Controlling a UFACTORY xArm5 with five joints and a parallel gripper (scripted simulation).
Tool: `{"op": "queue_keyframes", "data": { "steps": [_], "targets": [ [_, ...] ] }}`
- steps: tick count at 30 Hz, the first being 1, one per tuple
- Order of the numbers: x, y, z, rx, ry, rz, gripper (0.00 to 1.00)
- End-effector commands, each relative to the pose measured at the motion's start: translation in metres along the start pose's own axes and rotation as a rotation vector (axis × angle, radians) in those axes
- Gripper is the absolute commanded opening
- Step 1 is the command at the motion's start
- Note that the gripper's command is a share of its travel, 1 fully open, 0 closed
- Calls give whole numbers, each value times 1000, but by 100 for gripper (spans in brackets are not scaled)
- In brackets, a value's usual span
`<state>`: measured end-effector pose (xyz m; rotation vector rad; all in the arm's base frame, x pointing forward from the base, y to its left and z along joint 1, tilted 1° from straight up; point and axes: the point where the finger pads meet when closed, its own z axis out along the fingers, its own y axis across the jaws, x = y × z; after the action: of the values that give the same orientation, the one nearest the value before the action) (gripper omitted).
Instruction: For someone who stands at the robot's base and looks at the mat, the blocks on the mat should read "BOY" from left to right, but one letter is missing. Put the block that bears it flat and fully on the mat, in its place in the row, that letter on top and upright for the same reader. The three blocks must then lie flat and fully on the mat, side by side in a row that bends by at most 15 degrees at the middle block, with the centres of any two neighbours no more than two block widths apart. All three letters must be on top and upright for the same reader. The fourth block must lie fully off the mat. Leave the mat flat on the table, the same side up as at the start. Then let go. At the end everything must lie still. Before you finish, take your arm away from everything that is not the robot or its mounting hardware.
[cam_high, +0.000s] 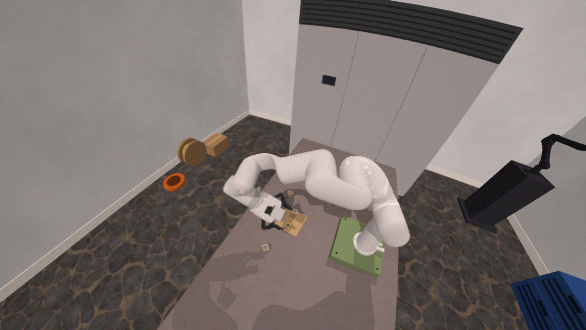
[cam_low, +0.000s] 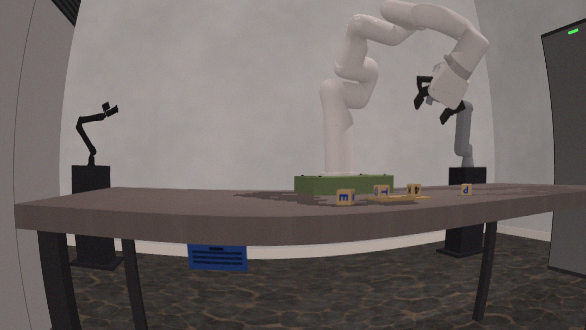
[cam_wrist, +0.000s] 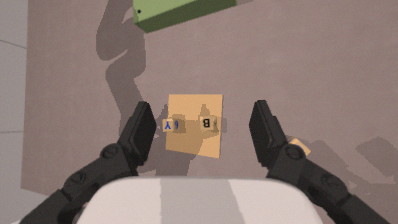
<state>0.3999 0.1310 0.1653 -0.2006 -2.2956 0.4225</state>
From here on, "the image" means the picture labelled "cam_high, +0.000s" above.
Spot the tan mat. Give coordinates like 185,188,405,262
275,208,307,236

